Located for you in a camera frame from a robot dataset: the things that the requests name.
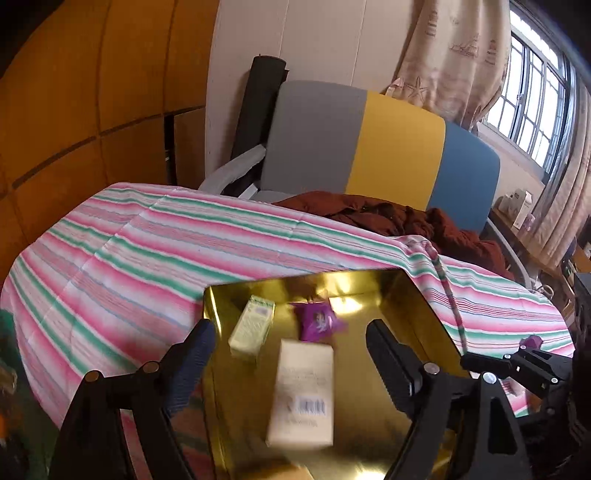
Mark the purple candy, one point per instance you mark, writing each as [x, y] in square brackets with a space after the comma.
[531, 343]

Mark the white carton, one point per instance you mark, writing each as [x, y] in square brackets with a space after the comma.
[523, 210]

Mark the wooden side desk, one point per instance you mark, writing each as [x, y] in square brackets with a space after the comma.
[521, 244]

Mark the purple bag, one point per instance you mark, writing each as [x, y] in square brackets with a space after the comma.
[529, 223]

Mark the small green and white box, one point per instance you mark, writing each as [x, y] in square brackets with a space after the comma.
[251, 327]

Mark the pink green striped tablecloth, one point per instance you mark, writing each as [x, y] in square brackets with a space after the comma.
[138, 258]

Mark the beige printed curtain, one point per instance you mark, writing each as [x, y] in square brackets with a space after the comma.
[452, 55]

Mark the orange wooden wardrobe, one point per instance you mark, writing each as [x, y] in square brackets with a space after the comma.
[92, 92]

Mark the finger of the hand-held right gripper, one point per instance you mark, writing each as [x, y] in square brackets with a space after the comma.
[485, 364]

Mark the beige pleated curtain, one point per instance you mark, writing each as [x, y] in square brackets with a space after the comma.
[568, 203]

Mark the grey yellow blue chair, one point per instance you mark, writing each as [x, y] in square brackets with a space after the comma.
[314, 138]

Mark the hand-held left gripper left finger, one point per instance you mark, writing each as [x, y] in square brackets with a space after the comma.
[194, 364]

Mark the gold metal box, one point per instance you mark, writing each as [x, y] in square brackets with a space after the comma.
[355, 415]

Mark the white foam tube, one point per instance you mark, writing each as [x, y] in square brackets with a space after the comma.
[231, 168]

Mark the purple candy packet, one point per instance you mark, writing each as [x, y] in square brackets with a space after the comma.
[316, 323]

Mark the small white bottle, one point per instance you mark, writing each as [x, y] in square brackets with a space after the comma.
[506, 204]

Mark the black rolled mat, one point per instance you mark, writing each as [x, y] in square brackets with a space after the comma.
[258, 101]

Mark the dark red jacket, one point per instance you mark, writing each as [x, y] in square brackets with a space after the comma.
[360, 207]

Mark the cream cardboard box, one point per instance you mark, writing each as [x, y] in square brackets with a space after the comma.
[302, 369]

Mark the barred window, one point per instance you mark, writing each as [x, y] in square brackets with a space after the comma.
[531, 92]

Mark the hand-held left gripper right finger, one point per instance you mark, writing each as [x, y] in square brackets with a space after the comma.
[388, 364]

